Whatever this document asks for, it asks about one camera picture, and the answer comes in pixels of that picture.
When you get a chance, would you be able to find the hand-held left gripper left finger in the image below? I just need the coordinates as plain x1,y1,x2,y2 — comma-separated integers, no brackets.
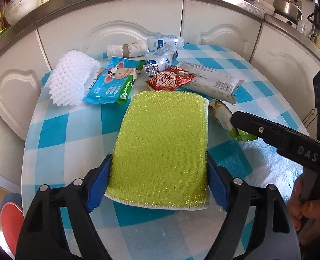
15,153,113,260

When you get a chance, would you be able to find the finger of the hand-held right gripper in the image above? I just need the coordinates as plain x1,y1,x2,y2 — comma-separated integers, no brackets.
230,110,296,155

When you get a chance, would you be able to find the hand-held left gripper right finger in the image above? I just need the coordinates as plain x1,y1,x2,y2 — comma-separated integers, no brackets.
206,152,301,260

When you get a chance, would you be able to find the green and white wrapper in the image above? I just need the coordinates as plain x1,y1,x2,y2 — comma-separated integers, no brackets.
209,99,258,142

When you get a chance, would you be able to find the long white snack wrapper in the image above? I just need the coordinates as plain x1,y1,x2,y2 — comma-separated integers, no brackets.
175,61,244,104

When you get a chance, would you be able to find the yellow-green scouring sponge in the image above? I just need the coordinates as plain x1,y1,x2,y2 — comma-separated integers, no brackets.
104,91,210,210

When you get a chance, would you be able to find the red plastic basin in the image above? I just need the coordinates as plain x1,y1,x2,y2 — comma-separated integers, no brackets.
1,203,24,250

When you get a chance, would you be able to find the red snack wrapper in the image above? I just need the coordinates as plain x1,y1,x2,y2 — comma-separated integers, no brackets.
146,65,197,91

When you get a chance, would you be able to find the white plastic bottle foil lid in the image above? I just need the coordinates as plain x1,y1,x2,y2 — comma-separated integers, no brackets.
144,46,179,77

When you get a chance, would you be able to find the white plastic bottle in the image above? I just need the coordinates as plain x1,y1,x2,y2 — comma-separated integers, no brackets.
147,35,183,51

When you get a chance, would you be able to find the person's right hand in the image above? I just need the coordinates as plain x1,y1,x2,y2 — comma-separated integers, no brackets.
287,175,320,239

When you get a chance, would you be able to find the blue checked tablecloth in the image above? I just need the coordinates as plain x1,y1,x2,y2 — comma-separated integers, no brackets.
22,43,319,260

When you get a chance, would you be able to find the white cabinet door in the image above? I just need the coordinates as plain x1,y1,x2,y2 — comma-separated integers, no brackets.
37,0,184,72
0,31,52,143
251,22,320,121
182,0,264,69

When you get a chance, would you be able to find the blue plastic basin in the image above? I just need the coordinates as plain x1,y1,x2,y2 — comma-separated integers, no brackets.
0,193,22,209

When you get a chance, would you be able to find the blue wet wipes packet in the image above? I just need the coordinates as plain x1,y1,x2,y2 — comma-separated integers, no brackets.
83,56,147,106

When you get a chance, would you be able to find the white foam fruit net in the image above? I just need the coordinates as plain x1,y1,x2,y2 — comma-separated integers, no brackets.
48,49,101,107

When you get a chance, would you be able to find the patterned white bowl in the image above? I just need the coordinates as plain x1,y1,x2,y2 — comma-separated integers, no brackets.
242,0,275,16

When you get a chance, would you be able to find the steel pot with lid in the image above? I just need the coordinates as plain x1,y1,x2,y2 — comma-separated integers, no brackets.
273,0,303,25

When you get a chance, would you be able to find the white ceramic bowl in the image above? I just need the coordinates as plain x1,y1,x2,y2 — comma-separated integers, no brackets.
4,0,39,25

